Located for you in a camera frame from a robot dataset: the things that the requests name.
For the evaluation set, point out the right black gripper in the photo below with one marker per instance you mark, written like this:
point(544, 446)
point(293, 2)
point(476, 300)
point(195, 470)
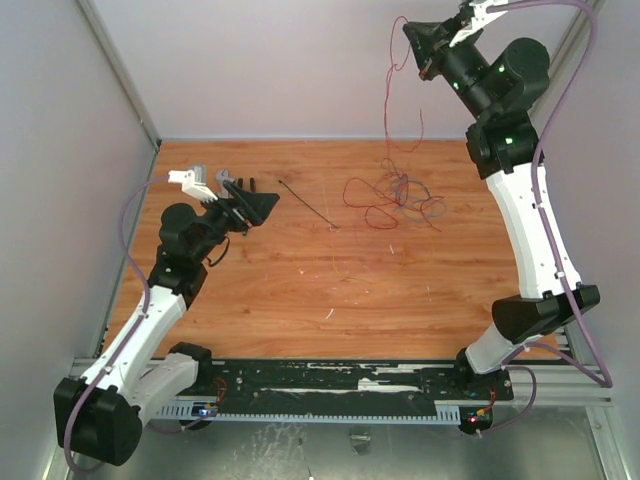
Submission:
point(439, 51)

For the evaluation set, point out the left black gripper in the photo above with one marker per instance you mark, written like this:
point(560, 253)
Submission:
point(247, 208)

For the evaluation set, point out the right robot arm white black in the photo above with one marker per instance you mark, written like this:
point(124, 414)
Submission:
point(501, 143)

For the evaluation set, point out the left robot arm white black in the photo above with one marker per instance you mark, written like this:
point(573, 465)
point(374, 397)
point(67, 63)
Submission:
point(102, 413)

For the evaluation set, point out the black zip tie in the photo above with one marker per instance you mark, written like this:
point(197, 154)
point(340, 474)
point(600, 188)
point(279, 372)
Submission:
point(332, 225)

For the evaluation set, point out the orange black pliers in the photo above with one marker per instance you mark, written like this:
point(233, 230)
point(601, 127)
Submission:
point(247, 185)

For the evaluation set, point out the silver adjustable wrench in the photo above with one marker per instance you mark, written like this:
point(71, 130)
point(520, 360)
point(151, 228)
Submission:
point(223, 176)

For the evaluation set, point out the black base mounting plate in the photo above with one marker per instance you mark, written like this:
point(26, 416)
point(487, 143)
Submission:
point(216, 395)

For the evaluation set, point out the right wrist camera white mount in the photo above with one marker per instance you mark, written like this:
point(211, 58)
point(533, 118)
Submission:
point(473, 16)

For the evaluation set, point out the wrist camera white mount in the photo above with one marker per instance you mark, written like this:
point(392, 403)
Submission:
point(473, 16)
point(193, 182)

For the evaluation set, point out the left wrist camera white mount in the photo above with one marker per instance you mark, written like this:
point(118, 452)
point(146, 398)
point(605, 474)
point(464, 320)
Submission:
point(193, 182)

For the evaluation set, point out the grey slotted cable duct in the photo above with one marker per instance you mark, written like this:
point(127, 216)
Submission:
point(191, 410)

